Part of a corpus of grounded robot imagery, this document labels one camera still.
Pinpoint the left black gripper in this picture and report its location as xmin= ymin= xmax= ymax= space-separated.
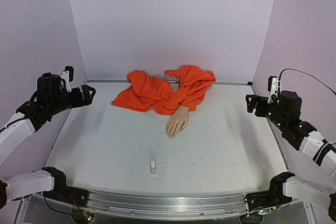
xmin=49 ymin=84 xmax=96 ymax=115

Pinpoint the clear nail polish bottle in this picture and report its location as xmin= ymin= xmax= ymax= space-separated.
xmin=150 ymin=163 xmax=157 ymax=174

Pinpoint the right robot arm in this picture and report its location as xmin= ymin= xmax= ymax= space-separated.
xmin=244 ymin=91 xmax=335 ymax=220

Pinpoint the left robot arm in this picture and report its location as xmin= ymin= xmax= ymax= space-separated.
xmin=1 ymin=66 xmax=96 ymax=208

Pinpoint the orange cloth garment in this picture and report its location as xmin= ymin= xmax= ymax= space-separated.
xmin=113 ymin=65 xmax=216 ymax=115

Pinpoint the mannequin hand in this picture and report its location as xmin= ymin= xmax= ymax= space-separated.
xmin=166 ymin=106 xmax=189 ymax=139

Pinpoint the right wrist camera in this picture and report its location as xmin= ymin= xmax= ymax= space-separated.
xmin=267 ymin=76 xmax=281 ymax=104

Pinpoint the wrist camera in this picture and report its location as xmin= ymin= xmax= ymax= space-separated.
xmin=60 ymin=66 xmax=74 ymax=92
xmin=267 ymin=76 xmax=281 ymax=104

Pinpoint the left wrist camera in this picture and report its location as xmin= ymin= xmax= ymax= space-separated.
xmin=60 ymin=66 xmax=74 ymax=92

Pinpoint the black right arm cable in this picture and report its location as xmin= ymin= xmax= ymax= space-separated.
xmin=278 ymin=68 xmax=336 ymax=98

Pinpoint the aluminium front rail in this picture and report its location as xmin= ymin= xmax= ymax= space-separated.
xmin=34 ymin=189 xmax=308 ymax=219

